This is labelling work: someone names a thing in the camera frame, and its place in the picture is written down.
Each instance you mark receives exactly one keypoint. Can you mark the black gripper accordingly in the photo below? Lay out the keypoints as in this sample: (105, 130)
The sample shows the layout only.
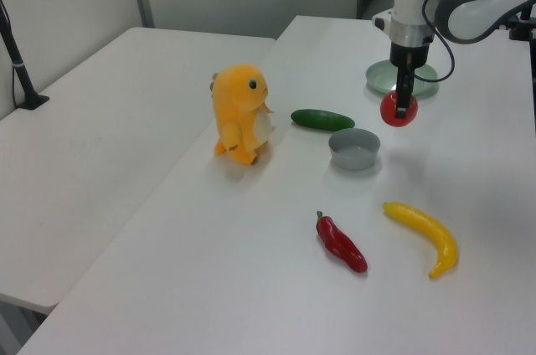
(410, 55)

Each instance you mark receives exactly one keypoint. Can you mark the red apple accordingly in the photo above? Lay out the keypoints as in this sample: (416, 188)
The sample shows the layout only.
(389, 112)

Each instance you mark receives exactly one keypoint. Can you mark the grey bowl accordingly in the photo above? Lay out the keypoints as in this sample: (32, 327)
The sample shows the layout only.
(354, 150)

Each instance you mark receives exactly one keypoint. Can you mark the pale green plate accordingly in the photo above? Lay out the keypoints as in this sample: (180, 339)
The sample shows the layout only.
(379, 78)

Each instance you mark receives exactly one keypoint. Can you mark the green cucumber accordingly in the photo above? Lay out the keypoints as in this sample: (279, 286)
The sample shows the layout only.
(322, 119)

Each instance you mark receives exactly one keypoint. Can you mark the black clamp stand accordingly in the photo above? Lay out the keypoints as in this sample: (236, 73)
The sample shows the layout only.
(523, 30)

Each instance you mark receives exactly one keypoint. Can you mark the yellow banana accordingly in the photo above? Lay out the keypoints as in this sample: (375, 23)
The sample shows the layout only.
(431, 233)

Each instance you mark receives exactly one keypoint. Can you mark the orange plush toy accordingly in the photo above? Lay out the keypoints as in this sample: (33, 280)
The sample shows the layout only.
(240, 116)

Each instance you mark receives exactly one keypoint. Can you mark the red chili pepper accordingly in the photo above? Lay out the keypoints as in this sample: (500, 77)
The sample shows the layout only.
(340, 246)

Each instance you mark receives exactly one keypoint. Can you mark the black camera stand pole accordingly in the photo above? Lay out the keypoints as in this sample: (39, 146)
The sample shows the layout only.
(19, 66)

